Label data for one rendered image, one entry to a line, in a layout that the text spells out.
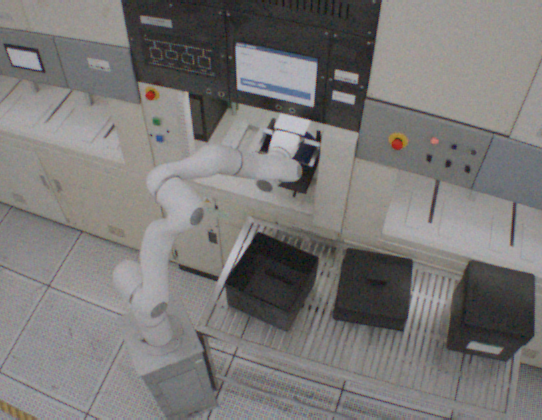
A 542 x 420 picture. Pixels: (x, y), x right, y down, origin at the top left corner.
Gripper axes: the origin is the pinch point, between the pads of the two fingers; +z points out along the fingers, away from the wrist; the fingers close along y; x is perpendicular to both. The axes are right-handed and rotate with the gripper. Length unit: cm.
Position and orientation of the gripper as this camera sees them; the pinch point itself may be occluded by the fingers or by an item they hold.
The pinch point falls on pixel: (292, 127)
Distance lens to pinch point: 215.3
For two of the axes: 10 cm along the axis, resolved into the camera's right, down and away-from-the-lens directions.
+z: 3.3, -7.5, 5.8
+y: 9.4, 2.7, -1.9
